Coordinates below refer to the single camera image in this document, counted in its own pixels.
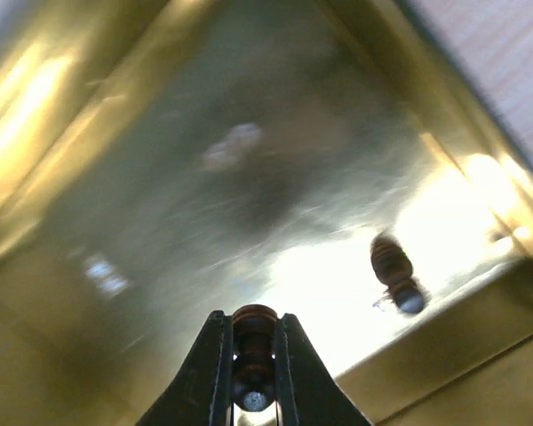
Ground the gold tin with dark pieces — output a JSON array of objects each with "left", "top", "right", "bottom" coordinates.
[{"left": 0, "top": 1, "right": 533, "bottom": 425}]

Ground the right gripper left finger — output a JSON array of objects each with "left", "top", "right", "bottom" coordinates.
[{"left": 137, "top": 311, "right": 234, "bottom": 426}]

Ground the dark pawn in tin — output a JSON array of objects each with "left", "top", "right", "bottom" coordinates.
[{"left": 370, "top": 233, "right": 426, "bottom": 315}]

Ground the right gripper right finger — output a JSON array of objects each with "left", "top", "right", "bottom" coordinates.
[{"left": 274, "top": 313, "right": 370, "bottom": 426}]

